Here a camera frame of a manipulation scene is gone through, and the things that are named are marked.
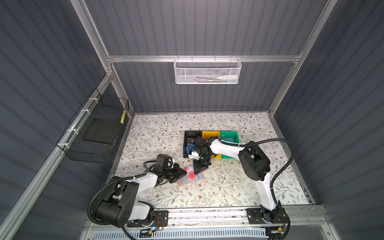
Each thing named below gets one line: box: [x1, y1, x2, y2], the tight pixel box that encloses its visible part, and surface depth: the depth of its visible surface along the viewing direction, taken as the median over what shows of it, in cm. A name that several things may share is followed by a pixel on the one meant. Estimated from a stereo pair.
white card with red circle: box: [184, 165, 198, 182], surface depth 88 cm
